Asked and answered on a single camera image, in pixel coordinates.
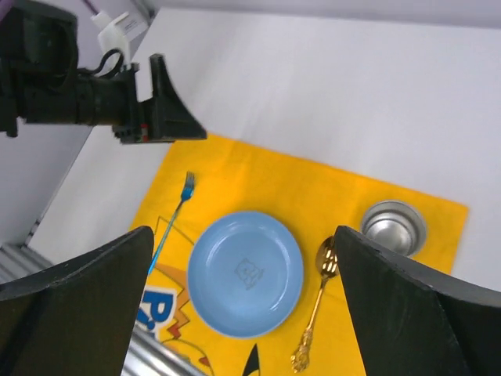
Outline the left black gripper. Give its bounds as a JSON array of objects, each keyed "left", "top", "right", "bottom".
[{"left": 1, "top": 6, "right": 207, "bottom": 143}]

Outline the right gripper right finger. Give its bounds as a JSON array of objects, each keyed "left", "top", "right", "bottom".
[{"left": 334, "top": 226, "right": 500, "bottom": 375}]

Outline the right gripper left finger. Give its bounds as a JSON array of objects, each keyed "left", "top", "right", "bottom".
[{"left": 1, "top": 226, "right": 154, "bottom": 375}]

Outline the yellow Pikachu placemat cloth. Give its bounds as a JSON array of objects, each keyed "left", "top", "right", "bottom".
[{"left": 135, "top": 136, "right": 468, "bottom": 375}]

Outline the blue metal fork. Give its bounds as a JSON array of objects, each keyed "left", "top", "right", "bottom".
[{"left": 147, "top": 171, "right": 196, "bottom": 275}]

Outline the metal cup with paper sleeve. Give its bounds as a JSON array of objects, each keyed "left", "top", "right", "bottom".
[{"left": 360, "top": 200, "right": 427, "bottom": 258}]

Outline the gold spoon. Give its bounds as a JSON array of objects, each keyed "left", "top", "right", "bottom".
[{"left": 290, "top": 236, "right": 341, "bottom": 374}]

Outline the blue plastic plate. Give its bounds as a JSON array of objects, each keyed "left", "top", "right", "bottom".
[{"left": 187, "top": 211, "right": 305, "bottom": 338}]

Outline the aluminium mounting rail frame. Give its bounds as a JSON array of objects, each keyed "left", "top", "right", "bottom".
[{"left": 1, "top": 1, "right": 197, "bottom": 375}]

